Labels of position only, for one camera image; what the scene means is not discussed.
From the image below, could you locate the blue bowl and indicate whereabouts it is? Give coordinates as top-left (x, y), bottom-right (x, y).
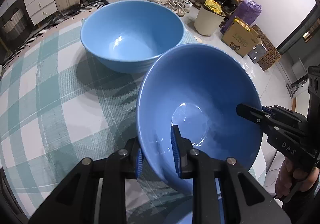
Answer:
top-left (136, 44), bottom-right (263, 195)
top-left (80, 0), bottom-right (185, 73)

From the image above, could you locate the person's right hand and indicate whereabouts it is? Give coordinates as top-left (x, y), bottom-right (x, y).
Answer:
top-left (275, 158), bottom-right (319, 198)

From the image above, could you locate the cardboard box with cat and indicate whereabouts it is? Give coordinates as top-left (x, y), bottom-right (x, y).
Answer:
top-left (221, 17), bottom-right (262, 57)

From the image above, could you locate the teal checked tablecloth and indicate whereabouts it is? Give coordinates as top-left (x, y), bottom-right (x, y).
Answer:
top-left (0, 19), bottom-right (258, 219)

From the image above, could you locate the purple plastic bag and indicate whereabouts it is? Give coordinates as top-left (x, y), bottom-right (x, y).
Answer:
top-left (220, 0), bottom-right (262, 34)

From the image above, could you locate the beige trash bin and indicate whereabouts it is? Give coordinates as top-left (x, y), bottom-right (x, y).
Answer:
top-left (194, 0), bottom-right (226, 36)

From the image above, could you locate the laundry basket under desk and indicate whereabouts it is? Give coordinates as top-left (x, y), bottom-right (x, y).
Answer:
top-left (1, 8), bottom-right (28, 43)

